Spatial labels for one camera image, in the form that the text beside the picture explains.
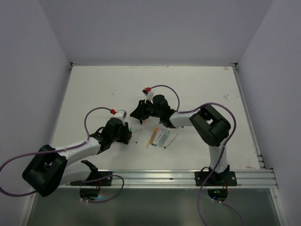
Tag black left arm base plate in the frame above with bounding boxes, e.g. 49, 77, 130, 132
70, 171, 112, 201

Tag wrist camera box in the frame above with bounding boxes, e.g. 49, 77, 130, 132
113, 110, 127, 120
142, 87, 154, 103

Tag aluminium front rail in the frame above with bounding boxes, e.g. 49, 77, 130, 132
99, 169, 277, 189

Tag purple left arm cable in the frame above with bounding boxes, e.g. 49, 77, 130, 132
0, 107, 116, 204

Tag dark green capped marker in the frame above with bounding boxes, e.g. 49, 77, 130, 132
152, 129, 164, 146

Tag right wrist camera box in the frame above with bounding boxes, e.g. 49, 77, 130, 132
142, 87, 154, 103

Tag aluminium side rail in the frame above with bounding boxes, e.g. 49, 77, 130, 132
232, 63, 266, 170

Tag pale green translucent highlighter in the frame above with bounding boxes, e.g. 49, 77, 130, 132
157, 130, 170, 147

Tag black capped whiteboard pen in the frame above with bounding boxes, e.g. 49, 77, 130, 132
135, 129, 142, 144

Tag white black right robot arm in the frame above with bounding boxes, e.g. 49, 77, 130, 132
130, 95, 231, 185

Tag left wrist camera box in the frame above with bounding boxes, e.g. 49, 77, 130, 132
113, 110, 127, 120

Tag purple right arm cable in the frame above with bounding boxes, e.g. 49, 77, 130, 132
145, 84, 245, 226

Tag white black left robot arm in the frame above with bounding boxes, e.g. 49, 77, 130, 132
22, 117, 132, 197

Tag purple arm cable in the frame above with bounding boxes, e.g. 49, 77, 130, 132
145, 84, 245, 226
0, 107, 116, 204

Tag blue capped white marker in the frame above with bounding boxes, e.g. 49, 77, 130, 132
154, 129, 167, 146

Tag orange brown highlighter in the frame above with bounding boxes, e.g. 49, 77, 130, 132
151, 127, 158, 143

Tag teal capped white marker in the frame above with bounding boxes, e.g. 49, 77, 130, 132
164, 134, 178, 149

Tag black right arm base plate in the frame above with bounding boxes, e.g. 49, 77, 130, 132
205, 171, 238, 202

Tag yellow slim highlighter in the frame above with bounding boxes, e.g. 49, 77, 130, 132
146, 125, 157, 149

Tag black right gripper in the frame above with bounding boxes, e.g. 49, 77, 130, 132
130, 98, 163, 119

